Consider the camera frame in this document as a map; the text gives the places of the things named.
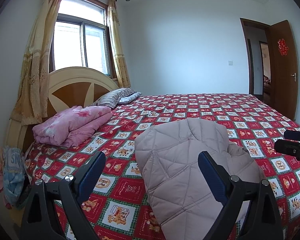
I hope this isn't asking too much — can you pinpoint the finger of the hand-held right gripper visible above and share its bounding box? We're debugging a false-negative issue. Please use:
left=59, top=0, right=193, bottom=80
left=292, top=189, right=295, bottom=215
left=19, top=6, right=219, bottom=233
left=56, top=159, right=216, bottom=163
left=284, top=129, right=300, bottom=143
left=274, top=139, right=300, bottom=160

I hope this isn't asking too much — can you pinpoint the brown door frame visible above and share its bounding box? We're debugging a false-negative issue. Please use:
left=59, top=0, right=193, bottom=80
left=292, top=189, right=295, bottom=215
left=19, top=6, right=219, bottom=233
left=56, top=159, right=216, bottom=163
left=239, top=17, right=272, bottom=96

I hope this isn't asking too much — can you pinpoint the brown sofa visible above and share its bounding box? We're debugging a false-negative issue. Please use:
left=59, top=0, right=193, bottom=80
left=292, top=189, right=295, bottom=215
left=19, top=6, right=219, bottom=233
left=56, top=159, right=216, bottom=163
left=263, top=76, right=271, bottom=94

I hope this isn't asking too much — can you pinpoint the wide beige patterned curtain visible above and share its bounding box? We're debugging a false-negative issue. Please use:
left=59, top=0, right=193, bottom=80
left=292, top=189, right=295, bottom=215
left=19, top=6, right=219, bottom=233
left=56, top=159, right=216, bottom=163
left=9, top=0, right=69, bottom=125

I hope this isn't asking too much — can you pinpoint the blue printed cloth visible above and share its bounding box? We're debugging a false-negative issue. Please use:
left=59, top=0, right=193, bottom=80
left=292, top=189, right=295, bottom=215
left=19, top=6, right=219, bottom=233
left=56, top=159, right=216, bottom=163
left=2, top=145, right=25, bottom=205

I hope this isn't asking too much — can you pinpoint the red paper door decoration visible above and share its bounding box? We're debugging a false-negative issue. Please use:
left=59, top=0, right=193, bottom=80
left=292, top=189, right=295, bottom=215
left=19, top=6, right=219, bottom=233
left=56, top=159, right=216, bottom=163
left=277, top=39, right=288, bottom=55

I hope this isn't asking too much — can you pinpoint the window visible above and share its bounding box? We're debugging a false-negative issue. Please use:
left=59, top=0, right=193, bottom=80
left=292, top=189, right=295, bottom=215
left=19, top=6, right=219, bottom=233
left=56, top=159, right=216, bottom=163
left=49, top=0, right=115, bottom=79

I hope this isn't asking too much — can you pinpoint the grey floral pillow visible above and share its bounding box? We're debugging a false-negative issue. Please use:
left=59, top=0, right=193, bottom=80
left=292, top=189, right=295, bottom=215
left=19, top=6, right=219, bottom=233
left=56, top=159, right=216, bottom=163
left=117, top=92, right=143, bottom=105

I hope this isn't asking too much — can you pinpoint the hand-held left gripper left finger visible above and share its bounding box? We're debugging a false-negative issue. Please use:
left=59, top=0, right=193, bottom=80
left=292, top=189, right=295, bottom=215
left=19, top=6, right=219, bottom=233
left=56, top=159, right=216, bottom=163
left=20, top=151, right=107, bottom=240

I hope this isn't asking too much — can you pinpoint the red checkered printed blanket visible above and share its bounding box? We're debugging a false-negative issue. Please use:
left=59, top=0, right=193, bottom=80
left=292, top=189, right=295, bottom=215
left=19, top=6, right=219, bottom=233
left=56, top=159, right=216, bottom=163
left=22, top=93, right=300, bottom=240

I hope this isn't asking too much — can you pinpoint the folded pink floral quilt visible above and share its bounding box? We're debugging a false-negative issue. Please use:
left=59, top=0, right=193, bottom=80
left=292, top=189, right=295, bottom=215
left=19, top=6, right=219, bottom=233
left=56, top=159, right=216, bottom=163
left=32, top=105, right=113, bottom=147

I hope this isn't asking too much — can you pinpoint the striped pillow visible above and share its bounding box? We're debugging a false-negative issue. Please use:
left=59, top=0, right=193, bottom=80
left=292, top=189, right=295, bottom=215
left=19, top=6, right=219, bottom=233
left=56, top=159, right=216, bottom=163
left=91, top=87, right=137, bottom=108

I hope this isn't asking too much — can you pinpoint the pale pink quilted jacket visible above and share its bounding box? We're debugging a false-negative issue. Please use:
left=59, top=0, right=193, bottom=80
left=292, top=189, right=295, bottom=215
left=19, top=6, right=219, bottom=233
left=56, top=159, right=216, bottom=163
left=134, top=117, right=268, bottom=240

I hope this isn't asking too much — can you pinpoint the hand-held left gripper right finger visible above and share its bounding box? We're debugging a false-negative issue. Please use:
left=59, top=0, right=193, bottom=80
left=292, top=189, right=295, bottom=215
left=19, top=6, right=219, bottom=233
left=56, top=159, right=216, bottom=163
left=198, top=151, right=284, bottom=240

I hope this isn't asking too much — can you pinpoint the brown wooden door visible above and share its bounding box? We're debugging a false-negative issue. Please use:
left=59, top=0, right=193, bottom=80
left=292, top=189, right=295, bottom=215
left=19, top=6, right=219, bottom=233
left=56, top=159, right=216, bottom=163
left=268, top=20, right=298, bottom=120

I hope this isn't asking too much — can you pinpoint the cream and brown headboard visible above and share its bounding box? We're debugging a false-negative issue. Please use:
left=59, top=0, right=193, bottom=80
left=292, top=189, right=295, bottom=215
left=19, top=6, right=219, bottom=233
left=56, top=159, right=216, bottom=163
left=6, top=66, right=120, bottom=155

